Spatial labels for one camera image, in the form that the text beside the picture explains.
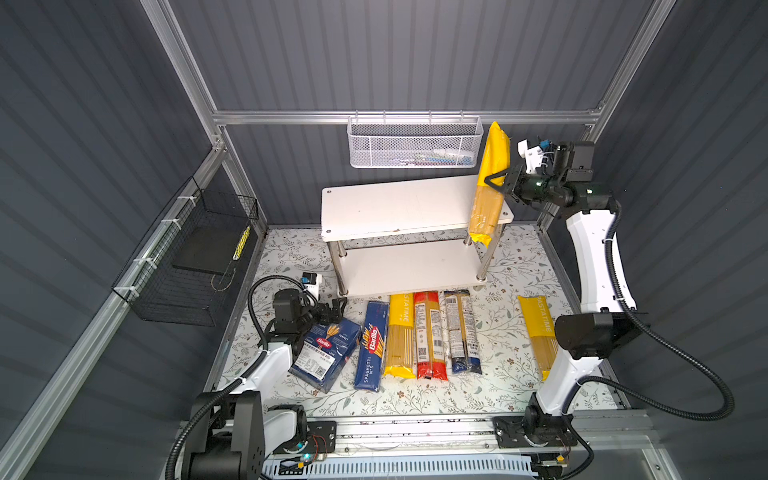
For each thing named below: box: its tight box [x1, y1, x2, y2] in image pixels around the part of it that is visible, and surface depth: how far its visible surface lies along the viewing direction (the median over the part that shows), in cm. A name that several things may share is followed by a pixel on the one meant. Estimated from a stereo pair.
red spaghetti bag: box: [414, 291, 448, 381], surface depth 90 cm
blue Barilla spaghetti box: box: [354, 301, 389, 393], surface depth 86 cm
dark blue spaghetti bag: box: [444, 289, 482, 375], surface depth 91 cm
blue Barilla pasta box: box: [288, 318, 361, 394], surface depth 82 cm
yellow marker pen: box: [232, 225, 251, 261], surface depth 80 cm
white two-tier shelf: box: [320, 174, 514, 297], surface depth 84 cm
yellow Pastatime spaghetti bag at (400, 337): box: [384, 293, 416, 379], surface depth 90 cm
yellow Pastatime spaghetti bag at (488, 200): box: [469, 122, 511, 247], surface depth 72 cm
